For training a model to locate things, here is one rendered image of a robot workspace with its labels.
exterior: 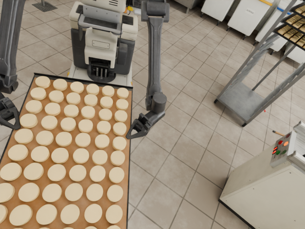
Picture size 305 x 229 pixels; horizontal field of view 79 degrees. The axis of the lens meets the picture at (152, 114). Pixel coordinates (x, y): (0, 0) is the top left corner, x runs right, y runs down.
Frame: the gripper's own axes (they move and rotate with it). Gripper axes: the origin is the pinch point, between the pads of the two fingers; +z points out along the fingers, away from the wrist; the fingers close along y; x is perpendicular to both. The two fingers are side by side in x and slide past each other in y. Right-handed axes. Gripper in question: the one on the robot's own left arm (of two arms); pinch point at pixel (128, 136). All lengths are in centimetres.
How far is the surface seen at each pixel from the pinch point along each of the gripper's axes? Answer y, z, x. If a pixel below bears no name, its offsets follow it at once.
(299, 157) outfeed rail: 6, -64, -66
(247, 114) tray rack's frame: 89, -171, -51
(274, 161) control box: 22, -67, -64
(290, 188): 26, -63, -81
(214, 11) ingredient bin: 104, -380, 117
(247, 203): 66, -60, -83
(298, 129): 12, -93, -64
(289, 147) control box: 13, -75, -64
